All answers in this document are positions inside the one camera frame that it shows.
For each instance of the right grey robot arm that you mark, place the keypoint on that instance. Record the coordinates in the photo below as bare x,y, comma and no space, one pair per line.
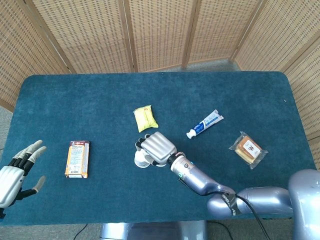
195,175

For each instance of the grey robot base body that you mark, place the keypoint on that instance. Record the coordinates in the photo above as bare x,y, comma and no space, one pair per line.
150,231

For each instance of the white floral paper cup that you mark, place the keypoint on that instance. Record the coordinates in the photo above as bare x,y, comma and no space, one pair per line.
140,163
145,153

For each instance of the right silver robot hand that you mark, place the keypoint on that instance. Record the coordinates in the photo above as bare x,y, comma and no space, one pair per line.
158,147

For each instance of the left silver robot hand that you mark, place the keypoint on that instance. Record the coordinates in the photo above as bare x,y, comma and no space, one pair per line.
10,185

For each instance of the yellow snack packet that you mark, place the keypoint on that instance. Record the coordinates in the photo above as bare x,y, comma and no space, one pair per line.
145,119

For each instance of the clear wrapped cake pack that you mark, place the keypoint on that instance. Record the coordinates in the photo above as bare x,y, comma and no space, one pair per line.
247,149

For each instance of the blue felt table cover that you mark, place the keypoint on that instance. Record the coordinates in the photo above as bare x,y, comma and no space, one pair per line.
100,100

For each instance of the blue white toothpaste tube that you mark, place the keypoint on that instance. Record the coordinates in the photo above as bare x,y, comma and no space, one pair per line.
203,123

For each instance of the orange white carton box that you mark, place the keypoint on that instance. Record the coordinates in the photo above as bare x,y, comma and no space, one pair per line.
76,160

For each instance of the woven bamboo screen panel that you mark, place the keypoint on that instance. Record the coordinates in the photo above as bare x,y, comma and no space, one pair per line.
280,32
220,30
20,50
307,87
87,32
160,32

